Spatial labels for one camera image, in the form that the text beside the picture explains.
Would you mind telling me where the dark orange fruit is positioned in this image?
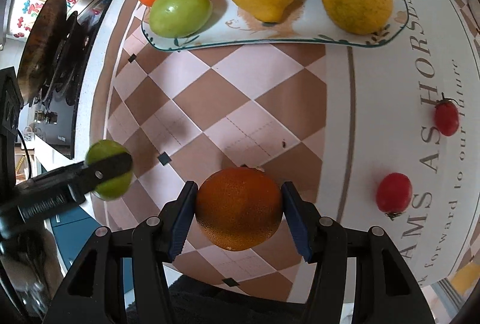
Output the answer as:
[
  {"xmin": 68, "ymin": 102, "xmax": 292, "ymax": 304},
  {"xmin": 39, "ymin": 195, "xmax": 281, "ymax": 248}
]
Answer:
[{"xmin": 195, "ymin": 167, "xmax": 282, "ymax": 252}]

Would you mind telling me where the checkered brown table runner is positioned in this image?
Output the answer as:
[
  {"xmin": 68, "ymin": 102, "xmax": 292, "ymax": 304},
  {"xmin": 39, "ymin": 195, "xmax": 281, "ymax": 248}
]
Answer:
[{"xmin": 92, "ymin": 0, "xmax": 479, "ymax": 286}]

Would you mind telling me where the black wok pan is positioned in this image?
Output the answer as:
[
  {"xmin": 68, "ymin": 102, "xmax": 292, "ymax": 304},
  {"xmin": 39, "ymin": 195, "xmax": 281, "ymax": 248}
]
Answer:
[{"xmin": 17, "ymin": 0, "xmax": 67, "ymax": 105}]

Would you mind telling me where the cherry tomato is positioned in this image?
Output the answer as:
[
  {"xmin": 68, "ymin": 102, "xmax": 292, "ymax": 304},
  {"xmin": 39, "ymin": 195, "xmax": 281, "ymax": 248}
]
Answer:
[
  {"xmin": 433, "ymin": 94, "xmax": 460, "ymax": 137},
  {"xmin": 375, "ymin": 173, "xmax": 413, "ymax": 220}
]

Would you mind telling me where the green apple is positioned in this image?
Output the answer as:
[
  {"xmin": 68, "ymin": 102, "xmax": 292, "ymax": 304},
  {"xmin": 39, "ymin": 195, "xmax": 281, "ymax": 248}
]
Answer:
[
  {"xmin": 149, "ymin": 0, "xmax": 213, "ymax": 38},
  {"xmin": 85, "ymin": 139, "xmax": 133, "ymax": 201}
]

